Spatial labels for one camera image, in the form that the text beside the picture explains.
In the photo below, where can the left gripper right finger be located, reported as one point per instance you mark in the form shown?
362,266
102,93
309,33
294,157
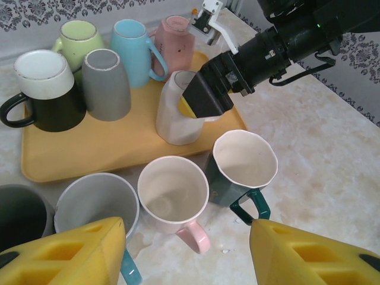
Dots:
297,261

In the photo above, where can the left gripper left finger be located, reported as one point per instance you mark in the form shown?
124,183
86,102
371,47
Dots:
59,258

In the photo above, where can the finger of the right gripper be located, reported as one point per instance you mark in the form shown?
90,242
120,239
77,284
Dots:
205,98

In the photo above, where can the white faceted mug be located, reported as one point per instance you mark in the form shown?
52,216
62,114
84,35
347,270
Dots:
175,127

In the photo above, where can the pink faceted mug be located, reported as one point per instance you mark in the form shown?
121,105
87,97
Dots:
175,50

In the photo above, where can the large dark grey mug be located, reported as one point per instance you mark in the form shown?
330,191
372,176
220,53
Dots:
20,213

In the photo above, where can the teal mug with grey inside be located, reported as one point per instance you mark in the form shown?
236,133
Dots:
95,202

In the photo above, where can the pale pink round mug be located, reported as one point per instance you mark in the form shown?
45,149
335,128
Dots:
172,184

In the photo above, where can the dark green faceted mug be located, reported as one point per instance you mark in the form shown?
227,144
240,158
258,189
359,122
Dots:
219,190

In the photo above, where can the small tapered grey mug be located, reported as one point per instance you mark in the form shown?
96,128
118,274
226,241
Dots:
107,89

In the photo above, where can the black mug with white base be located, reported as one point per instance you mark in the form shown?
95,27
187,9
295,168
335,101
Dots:
44,74

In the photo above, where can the light blue mug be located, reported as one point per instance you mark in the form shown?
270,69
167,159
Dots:
130,50

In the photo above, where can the light green mug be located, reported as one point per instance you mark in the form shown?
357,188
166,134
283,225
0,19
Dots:
80,38

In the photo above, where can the yellow plastic tray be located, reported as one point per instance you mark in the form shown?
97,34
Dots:
118,148

